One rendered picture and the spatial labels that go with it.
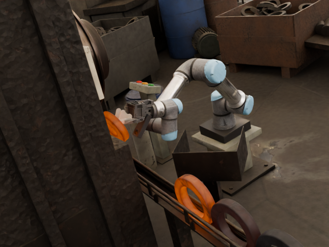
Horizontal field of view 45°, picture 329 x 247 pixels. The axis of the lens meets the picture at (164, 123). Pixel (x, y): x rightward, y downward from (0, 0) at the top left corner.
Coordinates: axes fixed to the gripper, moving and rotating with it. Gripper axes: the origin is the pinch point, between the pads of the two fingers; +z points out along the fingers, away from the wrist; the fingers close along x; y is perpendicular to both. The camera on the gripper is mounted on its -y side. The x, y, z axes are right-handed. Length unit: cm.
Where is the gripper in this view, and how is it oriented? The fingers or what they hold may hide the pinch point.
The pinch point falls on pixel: (113, 122)
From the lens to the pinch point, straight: 170.6
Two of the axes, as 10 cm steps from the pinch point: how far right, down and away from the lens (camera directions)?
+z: -8.0, 1.7, -5.7
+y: 0.0, -9.6, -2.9
